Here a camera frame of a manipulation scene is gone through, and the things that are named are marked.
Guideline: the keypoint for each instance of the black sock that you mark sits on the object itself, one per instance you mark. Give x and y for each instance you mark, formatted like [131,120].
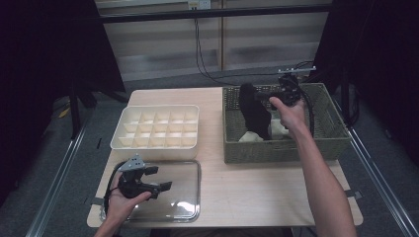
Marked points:
[253,112]

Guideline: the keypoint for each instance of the metal floor rail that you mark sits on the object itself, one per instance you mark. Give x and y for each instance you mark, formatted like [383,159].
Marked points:
[56,191]
[378,184]

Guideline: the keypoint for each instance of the cream divided storage box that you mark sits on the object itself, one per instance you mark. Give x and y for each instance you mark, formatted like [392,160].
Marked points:
[158,154]

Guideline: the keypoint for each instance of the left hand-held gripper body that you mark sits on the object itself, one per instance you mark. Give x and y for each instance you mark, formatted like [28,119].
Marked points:
[131,187]

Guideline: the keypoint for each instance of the person's left hand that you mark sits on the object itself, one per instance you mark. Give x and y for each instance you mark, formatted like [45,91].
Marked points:
[120,207]

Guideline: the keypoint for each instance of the clear plastic lid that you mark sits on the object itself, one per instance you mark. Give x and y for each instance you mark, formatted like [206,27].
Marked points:
[178,184]

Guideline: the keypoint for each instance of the cream sock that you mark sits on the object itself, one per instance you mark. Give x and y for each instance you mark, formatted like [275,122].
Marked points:
[248,136]
[278,128]

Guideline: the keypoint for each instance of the person's right hand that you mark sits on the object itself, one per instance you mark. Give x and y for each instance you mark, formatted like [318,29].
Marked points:
[293,118]

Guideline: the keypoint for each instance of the black horizontal bar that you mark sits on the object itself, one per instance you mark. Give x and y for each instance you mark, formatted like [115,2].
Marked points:
[214,13]

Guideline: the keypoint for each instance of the green woven basket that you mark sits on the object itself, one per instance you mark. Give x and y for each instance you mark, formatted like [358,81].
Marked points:
[329,144]

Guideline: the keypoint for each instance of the black curtain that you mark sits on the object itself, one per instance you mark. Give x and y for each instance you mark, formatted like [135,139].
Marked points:
[388,65]
[33,65]

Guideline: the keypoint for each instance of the white power outlet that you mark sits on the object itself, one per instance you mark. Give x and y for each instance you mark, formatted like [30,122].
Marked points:
[199,4]

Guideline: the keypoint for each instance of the grey tape piece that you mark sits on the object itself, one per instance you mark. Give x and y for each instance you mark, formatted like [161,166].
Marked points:
[95,201]
[349,194]

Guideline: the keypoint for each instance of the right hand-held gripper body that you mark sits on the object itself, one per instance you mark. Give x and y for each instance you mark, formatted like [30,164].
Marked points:
[290,92]

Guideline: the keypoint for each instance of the black metal stand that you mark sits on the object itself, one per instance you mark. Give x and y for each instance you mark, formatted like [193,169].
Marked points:
[75,112]
[345,98]

